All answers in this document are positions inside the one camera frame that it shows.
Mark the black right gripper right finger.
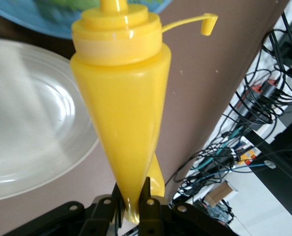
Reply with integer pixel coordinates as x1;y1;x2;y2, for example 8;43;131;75
138;177;235;236

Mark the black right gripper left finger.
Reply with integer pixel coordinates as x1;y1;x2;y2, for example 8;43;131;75
3;183;124;236

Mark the yellow squeeze bottle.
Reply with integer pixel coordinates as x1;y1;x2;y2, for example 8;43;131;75
69;0;219;224

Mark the green lettuce leaf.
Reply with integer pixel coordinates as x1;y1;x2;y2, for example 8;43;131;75
35;0;101;16

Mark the beige plate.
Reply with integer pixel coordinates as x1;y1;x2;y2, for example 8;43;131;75
0;36;100;204

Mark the blue plate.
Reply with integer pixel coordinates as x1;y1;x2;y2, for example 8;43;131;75
0;0;174;40

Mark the small cardboard box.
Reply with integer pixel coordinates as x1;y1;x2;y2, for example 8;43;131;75
204;181;240;206

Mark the black power strip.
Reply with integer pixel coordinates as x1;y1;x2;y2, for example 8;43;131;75
236;80;288;131

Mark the blue cable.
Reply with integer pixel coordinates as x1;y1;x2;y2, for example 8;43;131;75
231;159;277;172

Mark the black frame beam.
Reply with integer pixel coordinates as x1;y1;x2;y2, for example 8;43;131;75
244;122;292;200

